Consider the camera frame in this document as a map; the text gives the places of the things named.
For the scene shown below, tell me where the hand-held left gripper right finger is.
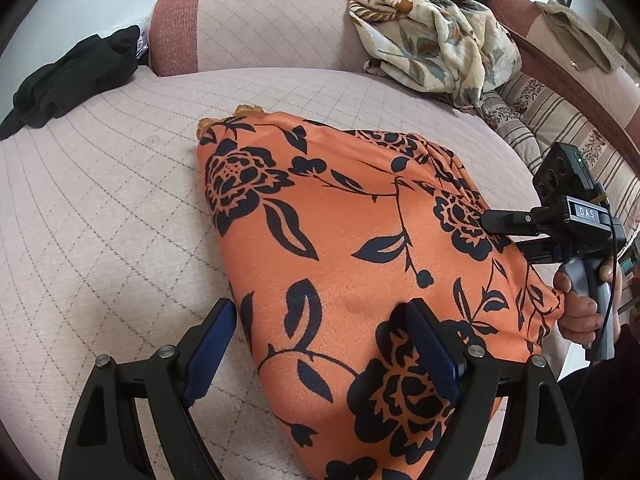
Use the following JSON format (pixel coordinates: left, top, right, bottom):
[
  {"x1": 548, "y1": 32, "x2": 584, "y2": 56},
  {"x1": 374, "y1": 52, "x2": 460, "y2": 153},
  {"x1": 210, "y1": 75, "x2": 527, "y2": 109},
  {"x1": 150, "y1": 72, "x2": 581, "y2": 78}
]
[{"x1": 404, "y1": 297, "x2": 586, "y2": 480}]

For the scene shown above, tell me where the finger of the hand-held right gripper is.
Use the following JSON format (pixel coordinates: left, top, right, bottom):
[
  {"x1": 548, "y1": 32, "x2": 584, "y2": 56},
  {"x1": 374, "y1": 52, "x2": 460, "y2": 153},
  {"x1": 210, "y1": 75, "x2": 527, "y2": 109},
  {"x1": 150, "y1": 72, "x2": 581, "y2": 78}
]
[
  {"x1": 514, "y1": 237, "x2": 557, "y2": 265},
  {"x1": 481, "y1": 207, "x2": 543, "y2": 238}
]

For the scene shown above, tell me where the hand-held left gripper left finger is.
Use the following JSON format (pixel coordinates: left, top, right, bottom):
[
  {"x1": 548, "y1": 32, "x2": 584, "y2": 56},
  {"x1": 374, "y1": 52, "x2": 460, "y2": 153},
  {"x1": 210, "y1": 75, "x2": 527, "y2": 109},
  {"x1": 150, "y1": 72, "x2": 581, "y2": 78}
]
[{"x1": 57, "y1": 297, "x2": 238, "y2": 480}]

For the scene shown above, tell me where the orange floral garment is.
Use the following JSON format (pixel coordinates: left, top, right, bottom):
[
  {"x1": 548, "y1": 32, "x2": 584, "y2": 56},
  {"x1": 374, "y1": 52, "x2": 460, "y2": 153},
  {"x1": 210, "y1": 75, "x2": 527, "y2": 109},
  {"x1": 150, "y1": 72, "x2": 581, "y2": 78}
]
[{"x1": 194, "y1": 104, "x2": 566, "y2": 480}]

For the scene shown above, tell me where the person's right hand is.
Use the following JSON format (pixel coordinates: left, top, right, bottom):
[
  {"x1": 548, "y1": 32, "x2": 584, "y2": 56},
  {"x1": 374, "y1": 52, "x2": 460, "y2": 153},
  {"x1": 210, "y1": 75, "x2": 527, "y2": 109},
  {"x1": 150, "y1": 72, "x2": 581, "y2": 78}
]
[{"x1": 552, "y1": 264, "x2": 601, "y2": 350}]

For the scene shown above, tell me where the striped patterned cushion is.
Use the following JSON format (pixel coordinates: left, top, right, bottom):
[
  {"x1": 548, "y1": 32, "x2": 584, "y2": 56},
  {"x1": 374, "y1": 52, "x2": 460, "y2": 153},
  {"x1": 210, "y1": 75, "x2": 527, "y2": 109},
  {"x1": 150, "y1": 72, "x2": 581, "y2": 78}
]
[{"x1": 480, "y1": 70, "x2": 640, "y2": 231}]

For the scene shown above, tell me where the pink quilted sofa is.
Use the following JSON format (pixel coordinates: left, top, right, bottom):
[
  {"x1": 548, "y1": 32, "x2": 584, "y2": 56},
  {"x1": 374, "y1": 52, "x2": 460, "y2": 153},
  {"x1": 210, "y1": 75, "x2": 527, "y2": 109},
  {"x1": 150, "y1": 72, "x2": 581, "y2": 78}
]
[{"x1": 0, "y1": 0, "x2": 640, "y2": 480}]

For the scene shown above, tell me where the person's dark trouser leg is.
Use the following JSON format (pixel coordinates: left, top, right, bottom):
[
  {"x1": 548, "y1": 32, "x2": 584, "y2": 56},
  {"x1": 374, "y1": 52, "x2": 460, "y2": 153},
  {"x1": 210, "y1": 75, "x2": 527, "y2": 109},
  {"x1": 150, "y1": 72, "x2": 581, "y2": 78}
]
[{"x1": 557, "y1": 305, "x2": 640, "y2": 480}]

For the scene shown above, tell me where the beige cloth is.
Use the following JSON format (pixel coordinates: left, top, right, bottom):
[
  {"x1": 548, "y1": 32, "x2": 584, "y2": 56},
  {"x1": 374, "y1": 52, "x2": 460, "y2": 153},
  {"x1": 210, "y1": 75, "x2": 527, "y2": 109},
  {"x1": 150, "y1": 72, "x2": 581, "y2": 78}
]
[{"x1": 535, "y1": 0, "x2": 628, "y2": 73}]

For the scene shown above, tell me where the cream floral blanket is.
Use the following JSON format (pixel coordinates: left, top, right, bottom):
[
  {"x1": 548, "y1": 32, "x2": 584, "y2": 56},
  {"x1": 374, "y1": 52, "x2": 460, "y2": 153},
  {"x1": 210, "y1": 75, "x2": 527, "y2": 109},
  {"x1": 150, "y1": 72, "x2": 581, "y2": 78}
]
[{"x1": 347, "y1": 0, "x2": 523, "y2": 111}]

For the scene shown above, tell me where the purple white plastic bag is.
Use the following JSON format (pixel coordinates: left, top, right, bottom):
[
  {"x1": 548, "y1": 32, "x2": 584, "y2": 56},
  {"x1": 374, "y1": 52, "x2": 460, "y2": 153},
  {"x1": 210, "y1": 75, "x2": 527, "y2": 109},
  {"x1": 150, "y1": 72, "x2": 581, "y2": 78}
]
[{"x1": 135, "y1": 25, "x2": 153, "y2": 66}]

